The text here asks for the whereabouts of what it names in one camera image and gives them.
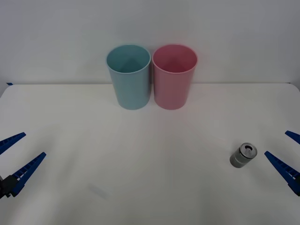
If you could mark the pale blue plastic bin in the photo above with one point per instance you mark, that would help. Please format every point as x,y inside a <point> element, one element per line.
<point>131,91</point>

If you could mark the black and silver drink can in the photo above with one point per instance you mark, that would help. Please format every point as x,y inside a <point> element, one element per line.
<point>241,158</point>

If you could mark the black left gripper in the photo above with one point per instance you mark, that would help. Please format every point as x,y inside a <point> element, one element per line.
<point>2,187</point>

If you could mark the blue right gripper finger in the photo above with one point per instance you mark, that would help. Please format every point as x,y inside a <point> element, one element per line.
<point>284,170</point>
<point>294,135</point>

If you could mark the pink plastic bin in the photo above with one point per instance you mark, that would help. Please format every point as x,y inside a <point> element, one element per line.
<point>172,91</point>

